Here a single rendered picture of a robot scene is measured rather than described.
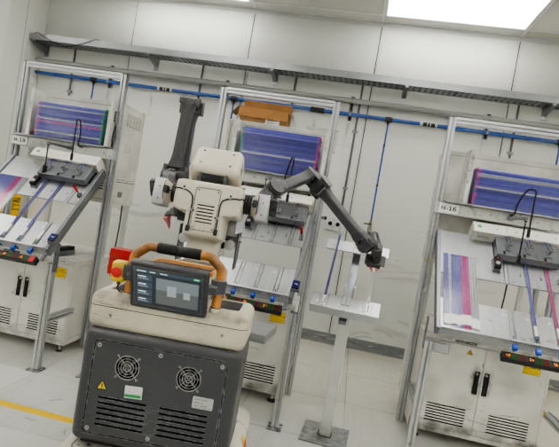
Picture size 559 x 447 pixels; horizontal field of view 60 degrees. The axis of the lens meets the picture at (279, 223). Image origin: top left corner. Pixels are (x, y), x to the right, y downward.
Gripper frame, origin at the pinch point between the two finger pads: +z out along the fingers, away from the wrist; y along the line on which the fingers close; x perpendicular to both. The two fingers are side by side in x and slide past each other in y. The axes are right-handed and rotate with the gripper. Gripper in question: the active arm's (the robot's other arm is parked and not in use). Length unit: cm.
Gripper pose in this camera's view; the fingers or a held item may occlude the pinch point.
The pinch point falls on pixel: (373, 270)
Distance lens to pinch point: 259.6
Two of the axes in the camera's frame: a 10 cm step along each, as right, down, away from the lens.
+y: -9.6, -1.6, 2.2
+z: 0.5, 6.8, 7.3
